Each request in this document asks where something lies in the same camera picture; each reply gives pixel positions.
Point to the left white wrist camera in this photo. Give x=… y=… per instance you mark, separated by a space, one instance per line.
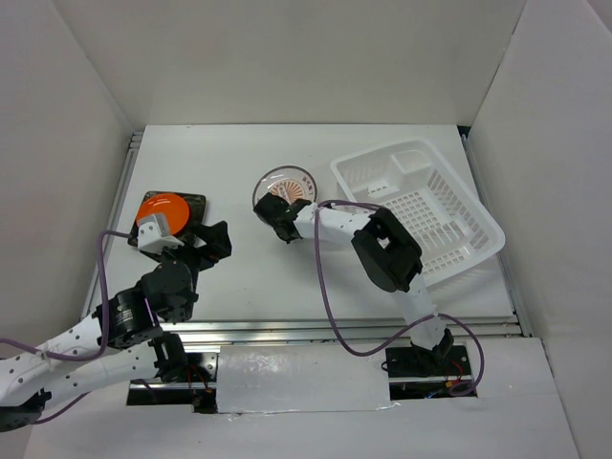
x=154 y=234

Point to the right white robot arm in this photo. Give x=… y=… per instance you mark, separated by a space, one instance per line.
x=390 y=256

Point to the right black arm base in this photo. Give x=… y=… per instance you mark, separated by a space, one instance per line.
x=414 y=374

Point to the orange round plate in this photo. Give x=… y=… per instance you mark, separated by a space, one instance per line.
x=172 y=206

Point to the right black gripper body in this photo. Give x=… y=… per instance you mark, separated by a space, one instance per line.
x=289 y=240

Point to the white plastic dish rack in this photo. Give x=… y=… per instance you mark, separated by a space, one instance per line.
x=415 y=182

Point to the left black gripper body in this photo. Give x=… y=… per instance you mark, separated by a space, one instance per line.
x=184 y=252

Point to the black square floral plate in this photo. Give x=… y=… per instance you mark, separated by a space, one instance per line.
x=197 y=205

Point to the white foil covered panel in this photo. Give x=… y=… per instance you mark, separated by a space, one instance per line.
x=298 y=378

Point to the white sunburst pattern plate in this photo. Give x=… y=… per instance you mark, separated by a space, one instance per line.
x=290 y=182

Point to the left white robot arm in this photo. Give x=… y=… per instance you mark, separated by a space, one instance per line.
x=123 y=339

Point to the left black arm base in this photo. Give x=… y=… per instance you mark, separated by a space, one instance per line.
x=189 y=377

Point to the aluminium frame rail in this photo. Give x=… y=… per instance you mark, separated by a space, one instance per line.
x=267 y=290

